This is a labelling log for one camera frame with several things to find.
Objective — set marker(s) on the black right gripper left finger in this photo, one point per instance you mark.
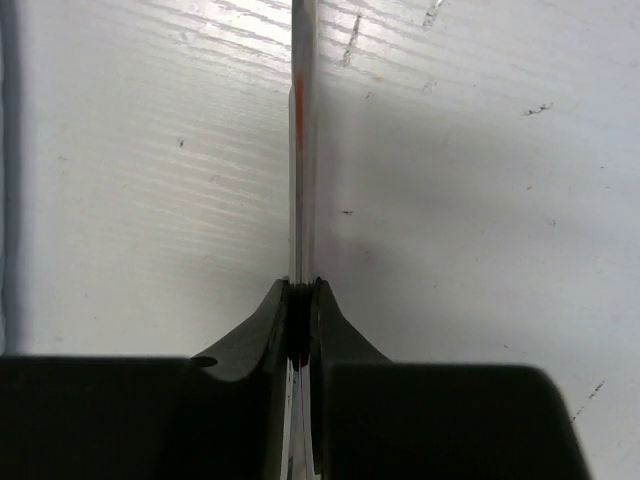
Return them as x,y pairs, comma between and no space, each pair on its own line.
217,415

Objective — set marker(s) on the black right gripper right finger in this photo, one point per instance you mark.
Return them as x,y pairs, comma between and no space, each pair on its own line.
373,418

